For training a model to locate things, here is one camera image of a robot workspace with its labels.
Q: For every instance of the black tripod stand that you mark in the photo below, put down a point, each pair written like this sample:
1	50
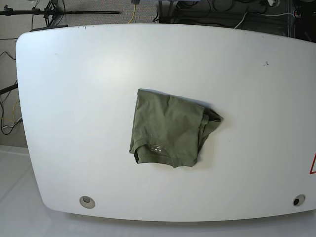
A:
51	14

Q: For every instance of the olive green T-shirt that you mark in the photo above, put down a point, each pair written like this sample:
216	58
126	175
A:
170	130

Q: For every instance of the right table cable grommet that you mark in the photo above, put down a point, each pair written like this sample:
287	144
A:
299	200

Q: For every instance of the table cable grommet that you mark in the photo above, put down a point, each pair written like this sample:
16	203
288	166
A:
299	200
87	202

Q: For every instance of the left table cable grommet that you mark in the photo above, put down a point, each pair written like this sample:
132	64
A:
87	202

